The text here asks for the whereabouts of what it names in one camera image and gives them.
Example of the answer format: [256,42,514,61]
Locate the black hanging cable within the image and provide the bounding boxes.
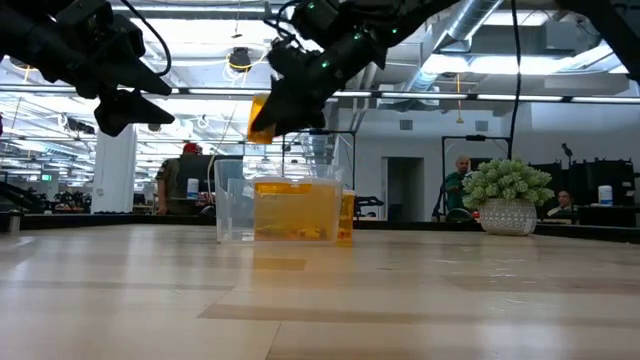
[506,0,524,161]

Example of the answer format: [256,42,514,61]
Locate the white pillar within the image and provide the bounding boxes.
[90,124,138,215]

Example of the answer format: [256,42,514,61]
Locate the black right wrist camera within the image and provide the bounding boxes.
[291,0,342,39]

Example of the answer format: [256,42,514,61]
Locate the black ceiling camera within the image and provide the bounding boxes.
[228,47,253,74]

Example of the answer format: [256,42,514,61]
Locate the black aluminium table frame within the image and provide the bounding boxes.
[0,212,640,245]

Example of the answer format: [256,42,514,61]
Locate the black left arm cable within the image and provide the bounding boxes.
[118,0,173,77]

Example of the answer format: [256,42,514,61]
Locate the person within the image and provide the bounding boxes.
[154,142,204,217]
[546,188,576,219]
[431,155,474,224]

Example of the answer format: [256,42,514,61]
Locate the yellow hanging pendant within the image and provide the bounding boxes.
[454,73,465,125]

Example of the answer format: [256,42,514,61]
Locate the green plant in white pot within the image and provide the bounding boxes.
[461,157,556,237]

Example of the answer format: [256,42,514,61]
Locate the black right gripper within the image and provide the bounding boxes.
[249,29,389,138]

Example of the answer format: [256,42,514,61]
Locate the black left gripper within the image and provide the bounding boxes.
[44,17,176,138]

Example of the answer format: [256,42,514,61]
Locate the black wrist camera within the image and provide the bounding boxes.
[54,0,114,30]
[291,0,342,39]

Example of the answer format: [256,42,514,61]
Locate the long ceiling light strip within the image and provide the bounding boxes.
[0,85,640,104]

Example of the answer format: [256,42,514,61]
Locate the orange pill bottle white cap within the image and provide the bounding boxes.
[253,176,300,242]
[340,189,357,246]
[247,93,277,146]
[295,176,343,243]

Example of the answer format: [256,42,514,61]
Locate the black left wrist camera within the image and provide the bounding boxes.
[54,0,114,30]

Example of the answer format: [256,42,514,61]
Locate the clear plastic basket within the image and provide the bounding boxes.
[213,158,345,244]

